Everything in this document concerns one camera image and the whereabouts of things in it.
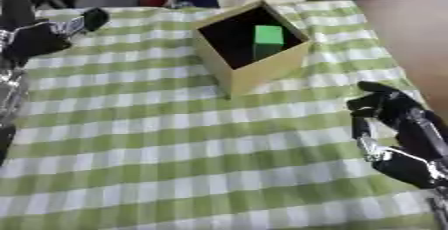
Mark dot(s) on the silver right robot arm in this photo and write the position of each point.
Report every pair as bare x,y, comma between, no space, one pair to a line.
440,207

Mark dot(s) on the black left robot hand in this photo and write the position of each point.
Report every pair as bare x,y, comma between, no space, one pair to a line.
35,39

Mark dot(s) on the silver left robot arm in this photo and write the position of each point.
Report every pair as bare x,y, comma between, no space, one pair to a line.
9,100

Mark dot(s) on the green rectangular block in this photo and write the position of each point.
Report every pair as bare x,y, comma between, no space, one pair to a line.
268,40

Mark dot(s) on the tan cardboard box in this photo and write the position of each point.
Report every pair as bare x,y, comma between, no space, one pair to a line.
251,49

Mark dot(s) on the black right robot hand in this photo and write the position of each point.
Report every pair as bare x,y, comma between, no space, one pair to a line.
402,120

